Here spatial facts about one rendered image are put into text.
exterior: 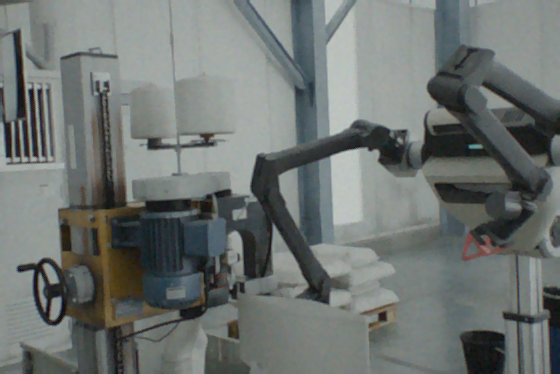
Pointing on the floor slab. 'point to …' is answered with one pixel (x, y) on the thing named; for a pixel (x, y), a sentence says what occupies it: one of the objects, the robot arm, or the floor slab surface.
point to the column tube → (94, 191)
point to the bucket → (484, 351)
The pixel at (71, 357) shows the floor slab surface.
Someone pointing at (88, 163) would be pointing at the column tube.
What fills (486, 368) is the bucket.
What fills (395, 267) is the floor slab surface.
